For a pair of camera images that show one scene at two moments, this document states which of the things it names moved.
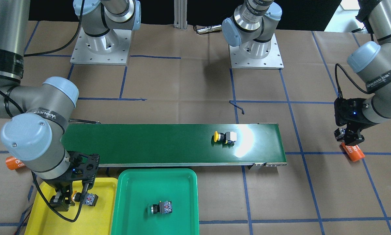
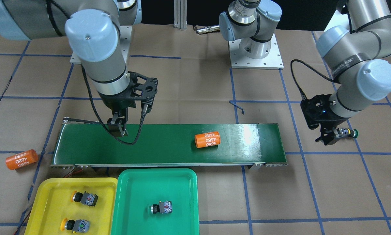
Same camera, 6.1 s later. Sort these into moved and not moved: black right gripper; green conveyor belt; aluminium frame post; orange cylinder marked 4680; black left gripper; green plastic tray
Moved: black right gripper; orange cylinder marked 4680; black left gripper
Not moved: green conveyor belt; aluminium frame post; green plastic tray
